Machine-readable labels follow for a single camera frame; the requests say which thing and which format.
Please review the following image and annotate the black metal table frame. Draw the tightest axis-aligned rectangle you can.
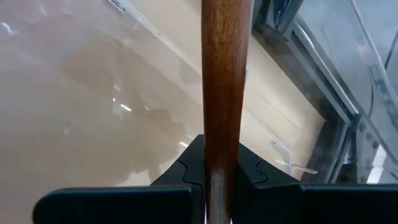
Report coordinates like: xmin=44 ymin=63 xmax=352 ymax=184
xmin=251 ymin=0 xmax=398 ymax=184

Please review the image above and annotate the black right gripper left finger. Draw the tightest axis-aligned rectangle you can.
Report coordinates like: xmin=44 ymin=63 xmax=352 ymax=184
xmin=32 ymin=134 xmax=206 ymax=224

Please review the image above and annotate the brown wooden handled utensil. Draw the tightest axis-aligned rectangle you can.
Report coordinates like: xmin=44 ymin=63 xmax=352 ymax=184
xmin=200 ymin=0 xmax=252 ymax=224

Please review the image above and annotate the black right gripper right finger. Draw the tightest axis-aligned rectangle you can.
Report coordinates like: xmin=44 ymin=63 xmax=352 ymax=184
xmin=231 ymin=143 xmax=398 ymax=224

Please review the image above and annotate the clear plastic bin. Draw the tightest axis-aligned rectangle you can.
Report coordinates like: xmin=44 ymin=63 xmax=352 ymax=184
xmin=0 ymin=0 xmax=398 ymax=187

